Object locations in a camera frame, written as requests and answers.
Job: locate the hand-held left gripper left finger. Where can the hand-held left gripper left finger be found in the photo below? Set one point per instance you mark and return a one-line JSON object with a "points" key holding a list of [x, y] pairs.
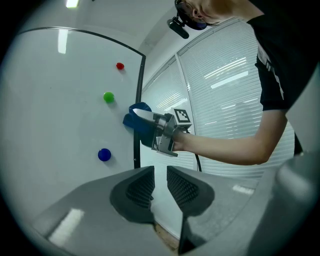
{"points": [[100, 215]]}

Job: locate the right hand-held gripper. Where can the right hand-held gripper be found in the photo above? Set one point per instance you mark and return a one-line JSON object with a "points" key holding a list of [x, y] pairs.
{"points": [[168, 130]]}

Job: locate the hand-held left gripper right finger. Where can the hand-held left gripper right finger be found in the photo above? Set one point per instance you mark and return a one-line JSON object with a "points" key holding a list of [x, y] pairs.
{"points": [[215, 207]]}

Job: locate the blue cloth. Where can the blue cloth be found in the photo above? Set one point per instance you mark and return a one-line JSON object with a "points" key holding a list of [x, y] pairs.
{"points": [[132, 122]]}

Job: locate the black-framed whiteboard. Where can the black-framed whiteboard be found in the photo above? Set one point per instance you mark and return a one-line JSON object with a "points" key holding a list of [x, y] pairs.
{"points": [[50, 112]]}

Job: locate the person's right forearm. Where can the person's right forearm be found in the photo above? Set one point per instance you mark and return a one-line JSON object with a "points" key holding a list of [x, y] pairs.
{"points": [[225, 147]]}

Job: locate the green round magnet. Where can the green round magnet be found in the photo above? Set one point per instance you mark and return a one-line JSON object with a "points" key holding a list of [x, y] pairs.
{"points": [[108, 97]]}

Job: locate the blue round magnet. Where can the blue round magnet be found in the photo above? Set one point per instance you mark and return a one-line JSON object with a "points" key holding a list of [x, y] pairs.
{"points": [[104, 154]]}

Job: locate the red round magnet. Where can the red round magnet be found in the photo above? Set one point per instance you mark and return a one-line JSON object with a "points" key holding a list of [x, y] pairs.
{"points": [[120, 66]]}

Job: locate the person's face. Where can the person's face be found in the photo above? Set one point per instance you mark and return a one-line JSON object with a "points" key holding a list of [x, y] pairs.
{"points": [[220, 10]]}

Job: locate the ceiling light panel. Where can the ceiling light panel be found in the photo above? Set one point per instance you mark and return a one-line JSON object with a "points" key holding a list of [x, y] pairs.
{"points": [[72, 3]]}

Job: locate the black t-shirt with white print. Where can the black t-shirt with white print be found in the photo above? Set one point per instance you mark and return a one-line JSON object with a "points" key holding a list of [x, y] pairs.
{"points": [[287, 50]]}

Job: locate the glass wall with white blinds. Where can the glass wall with white blinds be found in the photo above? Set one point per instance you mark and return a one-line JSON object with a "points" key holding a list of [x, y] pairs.
{"points": [[225, 87]]}

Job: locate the black head-mounted camera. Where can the black head-mounted camera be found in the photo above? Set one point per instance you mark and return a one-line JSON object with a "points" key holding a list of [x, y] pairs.
{"points": [[178, 28]]}

